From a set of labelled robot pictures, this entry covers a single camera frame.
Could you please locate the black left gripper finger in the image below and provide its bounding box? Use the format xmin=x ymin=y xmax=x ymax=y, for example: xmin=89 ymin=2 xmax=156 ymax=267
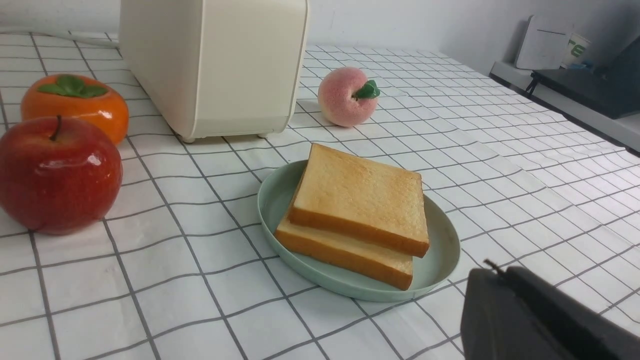
xmin=460 ymin=260 xmax=640 ymax=360

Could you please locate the toast slice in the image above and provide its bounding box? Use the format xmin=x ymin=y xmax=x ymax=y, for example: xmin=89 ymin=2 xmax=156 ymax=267
xmin=289 ymin=143 xmax=430 ymax=258
xmin=274 ymin=217 xmax=414 ymax=291

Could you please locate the black device on shelf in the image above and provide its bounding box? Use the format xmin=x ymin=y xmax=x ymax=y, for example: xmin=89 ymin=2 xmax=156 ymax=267
xmin=525 ymin=38 xmax=640 ymax=119

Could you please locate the light green plate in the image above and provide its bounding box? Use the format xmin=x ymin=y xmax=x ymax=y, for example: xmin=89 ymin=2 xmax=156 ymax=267
xmin=256 ymin=160 xmax=461 ymax=303

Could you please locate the white box on shelf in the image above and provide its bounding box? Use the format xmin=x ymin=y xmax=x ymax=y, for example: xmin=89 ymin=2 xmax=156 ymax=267
xmin=514 ymin=14 xmax=575 ymax=70

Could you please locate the pink fuzzy peach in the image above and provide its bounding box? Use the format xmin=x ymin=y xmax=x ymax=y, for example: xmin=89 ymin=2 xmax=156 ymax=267
xmin=317 ymin=67 xmax=381 ymax=128

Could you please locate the white checkered tablecloth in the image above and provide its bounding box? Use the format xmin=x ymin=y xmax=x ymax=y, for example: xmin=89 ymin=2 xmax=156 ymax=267
xmin=0 ymin=34 xmax=640 ymax=360

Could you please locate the cream white toaster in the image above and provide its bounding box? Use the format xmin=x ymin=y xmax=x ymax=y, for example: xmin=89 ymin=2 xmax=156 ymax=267
xmin=118 ymin=0 xmax=310 ymax=143

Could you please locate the red apple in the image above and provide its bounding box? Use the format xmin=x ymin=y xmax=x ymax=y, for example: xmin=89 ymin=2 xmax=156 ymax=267
xmin=0 ymin=115 xmax=124 ymax=235

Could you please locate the orange persimmon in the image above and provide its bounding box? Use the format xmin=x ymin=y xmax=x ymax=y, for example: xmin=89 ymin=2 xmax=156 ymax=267
xmin=20 ymin=73 xmax=130 ymax=145

